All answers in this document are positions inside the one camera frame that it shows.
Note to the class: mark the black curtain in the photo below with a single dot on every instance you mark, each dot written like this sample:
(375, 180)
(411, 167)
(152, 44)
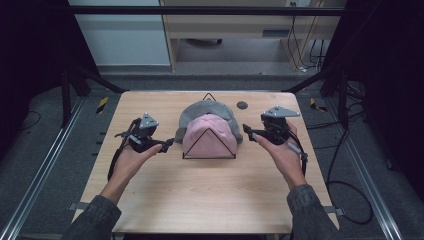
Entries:
(390, 83)
(30, 66)

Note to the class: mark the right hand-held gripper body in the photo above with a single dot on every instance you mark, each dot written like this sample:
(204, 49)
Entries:
(276, 128)

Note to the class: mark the aluminium floor rail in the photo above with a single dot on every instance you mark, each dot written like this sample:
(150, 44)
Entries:
(363, 166)
(43, 166)

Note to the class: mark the grey tape piece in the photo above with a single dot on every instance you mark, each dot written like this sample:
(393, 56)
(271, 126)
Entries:
(74, 206)
(335, 210)

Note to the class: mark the person's right hand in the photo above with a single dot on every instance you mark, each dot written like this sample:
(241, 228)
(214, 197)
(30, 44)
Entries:
(288, 160)

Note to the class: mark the person's left hand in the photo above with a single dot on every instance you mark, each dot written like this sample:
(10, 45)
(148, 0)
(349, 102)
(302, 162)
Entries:
(130, 165)

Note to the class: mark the grey round table grommet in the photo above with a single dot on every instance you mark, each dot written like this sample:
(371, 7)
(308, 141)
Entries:
(242, 105)

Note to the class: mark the black metal frame strut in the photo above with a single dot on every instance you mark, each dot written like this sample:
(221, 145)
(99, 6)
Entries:
(66, 100)
(342, 100)

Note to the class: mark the white cabinet panel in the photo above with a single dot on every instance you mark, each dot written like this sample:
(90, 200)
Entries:
(123, 40)

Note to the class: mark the black horizontal frame bar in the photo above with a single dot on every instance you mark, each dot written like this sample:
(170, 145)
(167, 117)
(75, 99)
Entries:
(200, 10)

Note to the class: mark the grey beanie hat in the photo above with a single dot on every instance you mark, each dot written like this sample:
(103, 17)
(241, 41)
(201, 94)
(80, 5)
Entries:
(203, 108)

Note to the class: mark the pink beanie hat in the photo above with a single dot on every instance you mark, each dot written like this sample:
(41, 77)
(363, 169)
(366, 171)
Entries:
(208, 133)

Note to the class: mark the yellow black hazard tape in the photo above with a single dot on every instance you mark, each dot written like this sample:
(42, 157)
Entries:
(102, 105)
(316, 106)

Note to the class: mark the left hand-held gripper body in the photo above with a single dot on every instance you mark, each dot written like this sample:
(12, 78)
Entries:
(145, 136)

